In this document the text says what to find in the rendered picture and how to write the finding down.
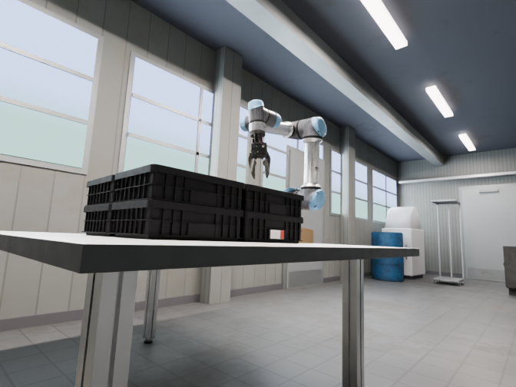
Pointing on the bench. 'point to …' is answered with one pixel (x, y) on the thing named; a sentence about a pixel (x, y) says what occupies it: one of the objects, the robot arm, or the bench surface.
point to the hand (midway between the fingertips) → (260, 176)
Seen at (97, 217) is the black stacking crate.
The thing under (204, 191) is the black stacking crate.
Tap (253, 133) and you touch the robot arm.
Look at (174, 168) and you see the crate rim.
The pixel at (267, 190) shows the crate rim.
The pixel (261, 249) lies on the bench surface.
